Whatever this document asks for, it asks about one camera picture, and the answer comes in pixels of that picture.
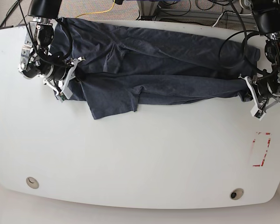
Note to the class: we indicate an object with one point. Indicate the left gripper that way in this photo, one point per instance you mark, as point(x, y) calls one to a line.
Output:
point(262, 95)

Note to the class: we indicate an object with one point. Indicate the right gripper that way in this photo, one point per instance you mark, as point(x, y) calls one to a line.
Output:
point(59, 77)

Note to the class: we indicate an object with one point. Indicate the dark blue t-shirt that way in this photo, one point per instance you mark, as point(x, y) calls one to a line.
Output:
point(125, 67)

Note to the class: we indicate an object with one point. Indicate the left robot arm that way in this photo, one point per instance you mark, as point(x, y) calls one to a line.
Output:
point(266, 14)

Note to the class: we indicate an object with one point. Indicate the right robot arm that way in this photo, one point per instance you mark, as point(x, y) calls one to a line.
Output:
point(36, 61)

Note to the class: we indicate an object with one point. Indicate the red tape rectangle marking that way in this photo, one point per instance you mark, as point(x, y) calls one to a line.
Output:
point(260, 146)

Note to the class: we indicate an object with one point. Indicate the right table grommet hole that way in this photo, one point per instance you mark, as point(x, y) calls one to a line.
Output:
point(236, 194)

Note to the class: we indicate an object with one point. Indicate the table grommet hole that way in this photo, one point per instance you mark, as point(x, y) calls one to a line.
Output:
point(236, 194)
point(32, 182)

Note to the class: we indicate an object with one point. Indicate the left table grommet hole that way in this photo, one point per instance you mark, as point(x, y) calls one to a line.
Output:
point(32, 182)

